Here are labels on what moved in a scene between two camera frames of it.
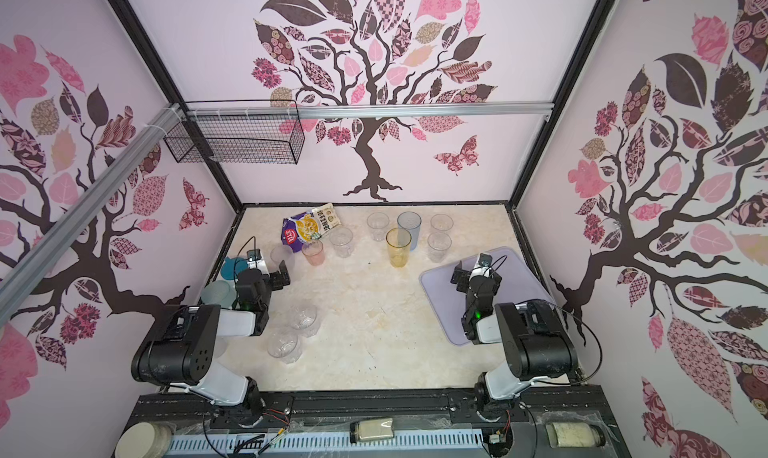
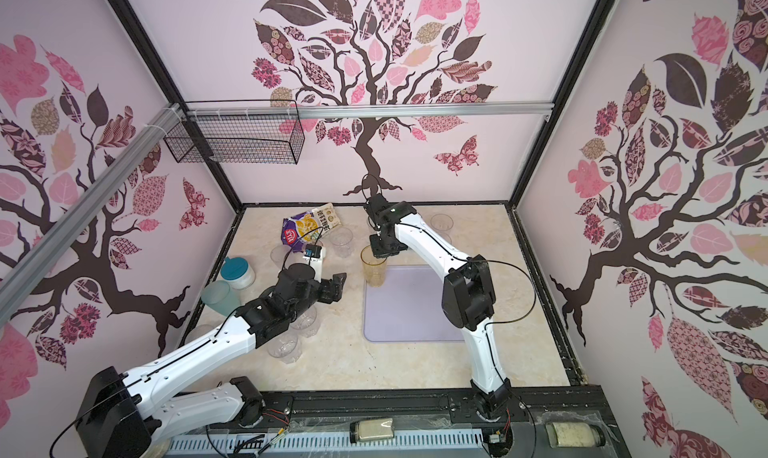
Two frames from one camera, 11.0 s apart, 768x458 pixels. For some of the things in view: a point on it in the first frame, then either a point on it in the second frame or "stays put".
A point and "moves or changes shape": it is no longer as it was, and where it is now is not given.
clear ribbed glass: [284, 344] stays put
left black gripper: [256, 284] to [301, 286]
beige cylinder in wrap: [574, 434] stays put
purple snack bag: [307, 227] stays put
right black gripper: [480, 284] to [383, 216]
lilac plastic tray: [518, 285] to [409, 307]
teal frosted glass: [219, 293] stays put
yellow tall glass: [398, 240] moves or changes shape
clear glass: [442, 222] stays put
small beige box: [371, 430] stays put
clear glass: [342, 238] stays put
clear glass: [282, 253] stays put
